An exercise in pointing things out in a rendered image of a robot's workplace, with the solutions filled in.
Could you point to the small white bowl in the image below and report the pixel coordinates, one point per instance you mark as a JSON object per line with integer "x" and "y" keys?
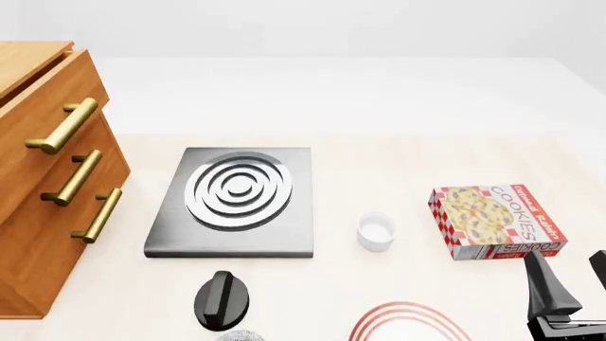
{"x": 376, "y": 232}

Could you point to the tall wooden drawer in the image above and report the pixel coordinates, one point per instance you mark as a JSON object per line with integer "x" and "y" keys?
{"x": 19, "y": 170}

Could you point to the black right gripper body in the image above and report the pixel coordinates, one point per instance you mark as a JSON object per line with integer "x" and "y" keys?
{"x": 563, "y": 330}

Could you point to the flat stove plate with rings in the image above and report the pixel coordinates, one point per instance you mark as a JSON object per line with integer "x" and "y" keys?
{"x": 237, "y": 234}

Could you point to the wooden cabinet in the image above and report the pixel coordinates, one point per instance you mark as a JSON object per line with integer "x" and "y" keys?
{"x": 28, "y": 284}

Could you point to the white plate with red rings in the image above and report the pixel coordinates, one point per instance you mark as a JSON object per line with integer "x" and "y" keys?
{"x": 407, "y": 309}

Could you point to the printed cookies box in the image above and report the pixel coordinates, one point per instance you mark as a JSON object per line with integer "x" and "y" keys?
{"x": 492, "y": 216}

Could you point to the round black stove knob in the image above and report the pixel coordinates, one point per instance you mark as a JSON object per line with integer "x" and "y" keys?
{"x": 222, "y": 302}

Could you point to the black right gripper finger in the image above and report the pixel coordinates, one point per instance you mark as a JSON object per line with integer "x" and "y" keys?
{"x": 547, "y": 291}
{"x": 601, "y": 266}

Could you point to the grey patterned bowl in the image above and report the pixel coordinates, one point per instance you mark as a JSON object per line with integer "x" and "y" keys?
{"x": 239, "y": 336}

